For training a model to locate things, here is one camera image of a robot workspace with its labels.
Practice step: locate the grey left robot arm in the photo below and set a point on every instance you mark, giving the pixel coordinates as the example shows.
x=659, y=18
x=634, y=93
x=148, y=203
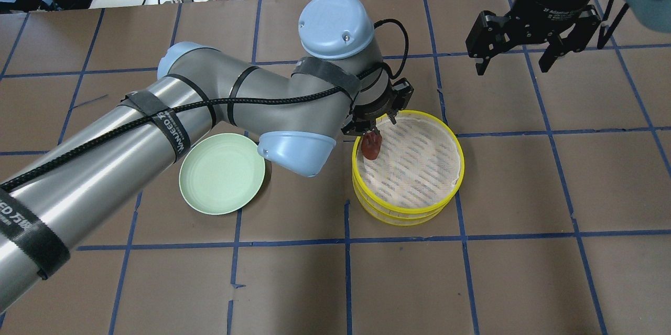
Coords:
x=341, y=85

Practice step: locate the light green plate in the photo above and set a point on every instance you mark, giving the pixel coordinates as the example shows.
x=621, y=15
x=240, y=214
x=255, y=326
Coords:
x=221, y=174

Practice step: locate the yellow bamboo steamer base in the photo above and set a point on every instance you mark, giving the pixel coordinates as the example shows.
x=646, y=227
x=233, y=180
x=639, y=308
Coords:
x=390, y=216

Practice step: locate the yellow bamboo steamer layer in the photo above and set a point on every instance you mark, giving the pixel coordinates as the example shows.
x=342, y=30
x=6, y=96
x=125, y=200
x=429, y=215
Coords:
x=420, y=166

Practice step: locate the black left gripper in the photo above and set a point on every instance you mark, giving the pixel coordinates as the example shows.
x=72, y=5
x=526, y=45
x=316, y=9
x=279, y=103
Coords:
x=373, y=110

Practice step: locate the brown bun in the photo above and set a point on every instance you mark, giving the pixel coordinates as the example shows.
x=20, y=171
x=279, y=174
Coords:
x=370, y=145

